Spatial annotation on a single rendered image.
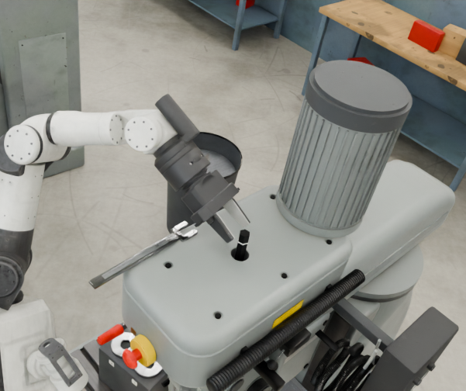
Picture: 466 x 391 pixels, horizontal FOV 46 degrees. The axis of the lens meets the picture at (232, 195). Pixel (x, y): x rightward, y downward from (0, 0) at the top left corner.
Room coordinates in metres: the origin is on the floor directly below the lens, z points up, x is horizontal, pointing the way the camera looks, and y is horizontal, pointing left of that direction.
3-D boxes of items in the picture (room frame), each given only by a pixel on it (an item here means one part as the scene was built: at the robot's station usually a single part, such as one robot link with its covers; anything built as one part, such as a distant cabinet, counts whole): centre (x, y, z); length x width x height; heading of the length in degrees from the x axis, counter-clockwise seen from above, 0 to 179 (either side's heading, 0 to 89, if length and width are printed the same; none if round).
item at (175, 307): (0.78, -0.05, 1.81); 0.47 x 0.26 x 0.16; 140
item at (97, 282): (0.71, 0.14, 1.89); 0.24 x 0.04 x 0.01; 143
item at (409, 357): (0.78, -0.49, 1.62); 0.20 x 0.09 x 0.21; 140
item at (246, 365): (0.70, -0.17, 1.79); 0.45 x 0.04 x 0.04; 140
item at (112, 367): (0.95, 0.19, 1.05); 0.22 x 0.12 x 0.20; 61
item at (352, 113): (0.96, -0.20, 2.05); 0.20 x 0.20 x 0.32
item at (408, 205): (1.15, -0.36, 1.66); 0.80 x 0.23 x 0.20; 140
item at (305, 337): (0.73, -0.18, 1.66); 0.12 x 0.04 x 0.04; 140
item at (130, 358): (0.57, 0.12, 1.76); 0.04 x 0.03 x 0.04; 50
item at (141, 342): (0.59, 0.11, 1.76); 0.06 x 0.02 x 0.06; 50
